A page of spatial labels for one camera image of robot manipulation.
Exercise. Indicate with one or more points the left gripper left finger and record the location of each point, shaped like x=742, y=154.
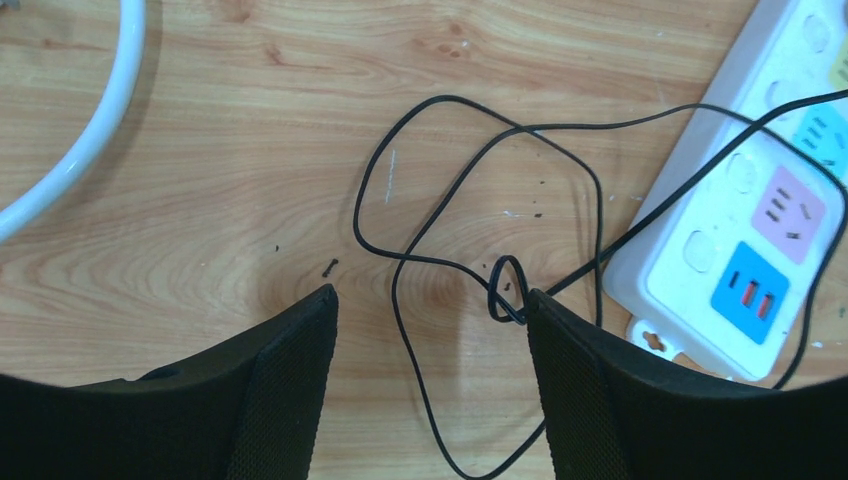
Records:
x=246, y=408

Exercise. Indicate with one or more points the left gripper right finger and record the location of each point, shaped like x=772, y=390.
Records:
x=615, y=411

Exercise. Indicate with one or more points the white power strip blue USB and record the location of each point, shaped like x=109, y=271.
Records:
x=721, y=275

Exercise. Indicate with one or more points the white power strip with cord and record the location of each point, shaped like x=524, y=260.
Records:
x=99, y=131

